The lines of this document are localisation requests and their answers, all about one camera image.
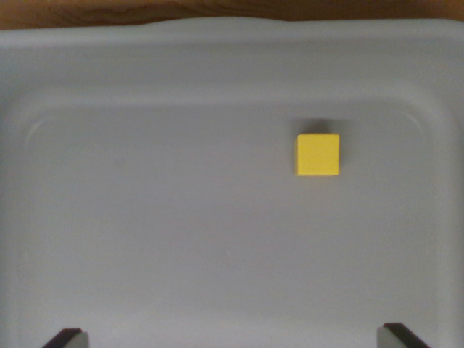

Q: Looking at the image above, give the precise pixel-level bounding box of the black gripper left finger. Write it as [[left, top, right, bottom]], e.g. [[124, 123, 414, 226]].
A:
[[42, 328, 89, 348]]

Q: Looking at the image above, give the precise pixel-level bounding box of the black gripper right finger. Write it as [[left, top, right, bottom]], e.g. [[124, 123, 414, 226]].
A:
[[376, 322, 432, 348]]

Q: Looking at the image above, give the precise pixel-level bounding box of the yellow wooden cube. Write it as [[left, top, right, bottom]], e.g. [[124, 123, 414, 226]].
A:
[[293, 133, 341, 178]]

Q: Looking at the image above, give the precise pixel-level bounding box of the white plastic tray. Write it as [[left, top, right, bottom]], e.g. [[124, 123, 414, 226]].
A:
[[0, 17, 464, 348]]

